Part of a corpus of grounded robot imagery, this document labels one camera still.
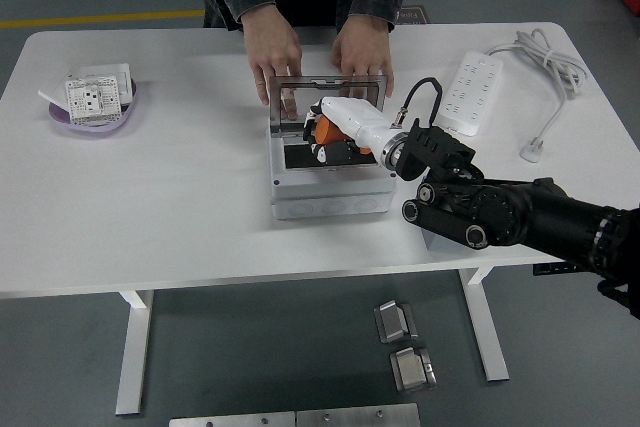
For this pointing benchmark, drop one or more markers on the person's right hand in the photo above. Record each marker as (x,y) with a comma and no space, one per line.
(272,52)

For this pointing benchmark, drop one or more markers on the grey box with clear lid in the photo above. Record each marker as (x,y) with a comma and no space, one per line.
(330,197)

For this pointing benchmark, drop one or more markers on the brown floor sign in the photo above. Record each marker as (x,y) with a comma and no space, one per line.
(412,16)

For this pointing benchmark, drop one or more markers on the white table leg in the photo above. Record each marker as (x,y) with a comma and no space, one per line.
(132,357)
(487,337)

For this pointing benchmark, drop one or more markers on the orange cylinder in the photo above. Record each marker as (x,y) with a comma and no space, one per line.
(327,131)

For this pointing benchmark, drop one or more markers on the yellow floor tape line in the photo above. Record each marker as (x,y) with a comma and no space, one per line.
(100,18)

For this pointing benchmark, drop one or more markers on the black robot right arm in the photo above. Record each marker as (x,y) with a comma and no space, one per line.
(525,212)

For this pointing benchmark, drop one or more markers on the white square switch plate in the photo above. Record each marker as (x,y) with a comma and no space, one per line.
(107,69)

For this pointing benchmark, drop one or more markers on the black table control panel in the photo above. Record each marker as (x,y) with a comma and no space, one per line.
(547,269)

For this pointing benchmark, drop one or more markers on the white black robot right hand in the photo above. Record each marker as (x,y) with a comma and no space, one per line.
(350,117)

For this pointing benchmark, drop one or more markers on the white printed socket module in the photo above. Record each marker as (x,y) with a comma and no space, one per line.
(90,97)

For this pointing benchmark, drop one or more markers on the grey cube with round hole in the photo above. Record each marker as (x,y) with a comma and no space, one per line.
(440,242)

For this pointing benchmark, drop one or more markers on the small metal block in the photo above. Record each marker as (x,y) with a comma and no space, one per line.
(412,372)
(395,322)

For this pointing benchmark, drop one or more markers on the white power strip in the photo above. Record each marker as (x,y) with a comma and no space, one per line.
(470,87)

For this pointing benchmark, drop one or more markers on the white flat cover plate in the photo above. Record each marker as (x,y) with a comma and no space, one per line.
(50,97)

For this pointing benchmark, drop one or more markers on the person's left hand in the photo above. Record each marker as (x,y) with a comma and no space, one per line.
(362,49)

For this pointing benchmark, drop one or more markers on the flat metal plate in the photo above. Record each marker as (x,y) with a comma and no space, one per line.
(357,417)
(230,420)

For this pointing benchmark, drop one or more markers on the purple shallow bowl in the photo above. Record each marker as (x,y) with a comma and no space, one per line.
(100,129)

